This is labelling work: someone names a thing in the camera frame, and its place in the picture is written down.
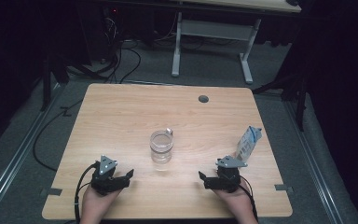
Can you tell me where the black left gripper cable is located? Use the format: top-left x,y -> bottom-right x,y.
74,162 -> 99,224

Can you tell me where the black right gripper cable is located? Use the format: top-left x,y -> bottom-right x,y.
239,175 -> 259,222

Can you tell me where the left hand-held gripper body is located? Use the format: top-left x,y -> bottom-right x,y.
90,154 -> 119,196

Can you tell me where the white-framed desk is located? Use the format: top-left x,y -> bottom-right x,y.
171,0 -> 302,85

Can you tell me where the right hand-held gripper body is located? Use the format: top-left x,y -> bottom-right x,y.
213,155 -> 249,192

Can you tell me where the clear glass jar with lid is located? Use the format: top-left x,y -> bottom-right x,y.
149,128 -> 174,165

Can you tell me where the person's right hand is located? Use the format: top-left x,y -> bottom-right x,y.
213,183 -> 257,220

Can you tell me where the person's left hand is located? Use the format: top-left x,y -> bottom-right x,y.
80,189 -> 120,218

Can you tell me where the white and blue pouch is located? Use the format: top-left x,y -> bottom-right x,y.
236,125 -> 263,162

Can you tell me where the dark device with red light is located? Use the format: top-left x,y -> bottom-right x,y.
102,6 -> 122,21

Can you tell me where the metal floor rail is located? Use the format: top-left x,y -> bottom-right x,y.
0,83 -> 63,216
283,101 -> 344,224

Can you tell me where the long black floor cable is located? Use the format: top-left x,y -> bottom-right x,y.
32,99 -> 85,172

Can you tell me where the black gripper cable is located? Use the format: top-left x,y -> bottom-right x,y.
239,175 -> 259,222
74,162 -> 99,224

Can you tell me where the black metal stand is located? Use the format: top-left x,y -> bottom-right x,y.
40,55 -> 73,111
251,71 -> 309,132

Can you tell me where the bundle of black floor cables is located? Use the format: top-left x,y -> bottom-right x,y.
105,40 -> 143,84

